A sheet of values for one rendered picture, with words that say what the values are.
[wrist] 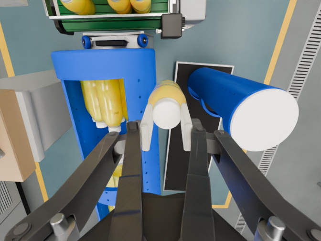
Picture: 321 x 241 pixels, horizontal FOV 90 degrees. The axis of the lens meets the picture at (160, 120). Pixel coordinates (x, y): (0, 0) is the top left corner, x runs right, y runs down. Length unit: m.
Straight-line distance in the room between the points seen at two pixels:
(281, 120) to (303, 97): 1.52
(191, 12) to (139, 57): 0.41
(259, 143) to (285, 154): 1.78
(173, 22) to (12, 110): 0.65
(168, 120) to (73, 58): 0.28
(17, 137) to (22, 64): 1.26
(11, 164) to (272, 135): 1.06
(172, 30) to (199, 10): 0.21
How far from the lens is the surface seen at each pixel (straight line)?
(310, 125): 2.55
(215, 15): 1.73
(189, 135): 0.16
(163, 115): 0.21
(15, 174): 0.89
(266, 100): 0.74
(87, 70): 0.41
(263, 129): 0.79
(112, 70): 0.40
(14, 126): 0.81
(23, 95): 0.81
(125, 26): 0.74
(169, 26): 0.62
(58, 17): 0.71
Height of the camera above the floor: 1.62
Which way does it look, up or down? 67 degrees down
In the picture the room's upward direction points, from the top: 173 degrees clockwise
